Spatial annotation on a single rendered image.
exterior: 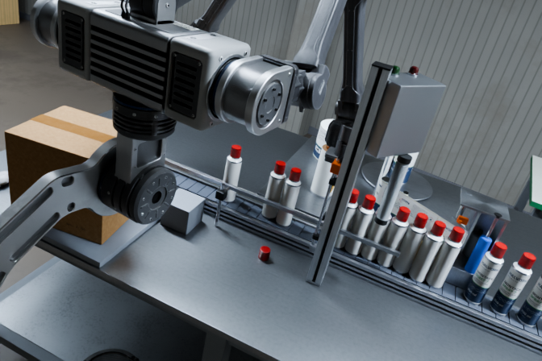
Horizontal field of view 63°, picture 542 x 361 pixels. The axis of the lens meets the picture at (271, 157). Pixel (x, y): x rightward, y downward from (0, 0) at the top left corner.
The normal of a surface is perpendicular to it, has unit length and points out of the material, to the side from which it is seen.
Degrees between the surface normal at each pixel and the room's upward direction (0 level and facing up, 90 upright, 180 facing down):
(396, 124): 90
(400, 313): 0
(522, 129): 90
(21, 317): 0
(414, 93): 90
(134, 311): 0
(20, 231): 90
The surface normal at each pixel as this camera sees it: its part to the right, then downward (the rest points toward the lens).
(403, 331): 0.19, -0.87
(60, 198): 0.85, 0.37
